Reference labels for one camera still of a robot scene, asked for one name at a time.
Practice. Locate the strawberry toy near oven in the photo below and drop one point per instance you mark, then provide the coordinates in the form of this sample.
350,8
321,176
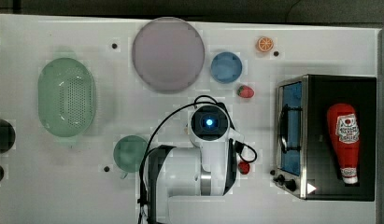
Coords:
244,167

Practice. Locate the green perforated colander basket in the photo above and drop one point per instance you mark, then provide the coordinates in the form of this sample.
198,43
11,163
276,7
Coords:
66,97

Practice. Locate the strawberry toy near bowl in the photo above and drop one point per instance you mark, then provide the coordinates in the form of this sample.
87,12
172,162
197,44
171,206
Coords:
245,92

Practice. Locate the blue round bowl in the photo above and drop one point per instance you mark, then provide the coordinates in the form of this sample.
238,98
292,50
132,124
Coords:
226,67

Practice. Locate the large black round pan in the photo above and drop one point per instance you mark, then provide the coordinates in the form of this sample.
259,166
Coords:
7,136

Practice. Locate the red ketchup bottle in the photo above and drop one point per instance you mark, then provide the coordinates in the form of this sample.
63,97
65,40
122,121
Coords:
345,137

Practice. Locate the grey round plate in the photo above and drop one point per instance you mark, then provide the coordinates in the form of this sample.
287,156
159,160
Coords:
168,54

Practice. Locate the green metal mug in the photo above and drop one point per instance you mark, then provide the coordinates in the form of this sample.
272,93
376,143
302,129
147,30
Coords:
129,153

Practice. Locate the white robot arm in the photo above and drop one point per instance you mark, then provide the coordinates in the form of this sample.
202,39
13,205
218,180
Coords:
207,168

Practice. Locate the orange slice toy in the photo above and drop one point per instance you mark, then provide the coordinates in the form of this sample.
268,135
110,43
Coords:
264,44

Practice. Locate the silver black toaster oven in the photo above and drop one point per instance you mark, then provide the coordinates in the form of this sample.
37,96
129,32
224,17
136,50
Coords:
326,140

